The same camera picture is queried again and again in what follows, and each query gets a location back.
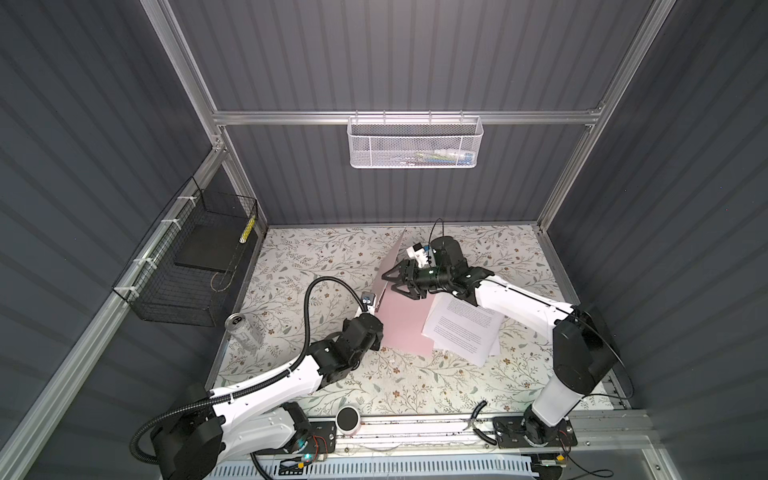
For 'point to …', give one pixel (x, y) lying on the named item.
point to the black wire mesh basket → (180, 272)
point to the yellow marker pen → (244, 235)
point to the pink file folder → (404, 320)
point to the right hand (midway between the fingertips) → (388, 284)
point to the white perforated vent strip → (372, 467)
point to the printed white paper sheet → (463, 329)
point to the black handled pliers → (476, 411)
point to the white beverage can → (244, 332)
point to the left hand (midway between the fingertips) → (373, 318)
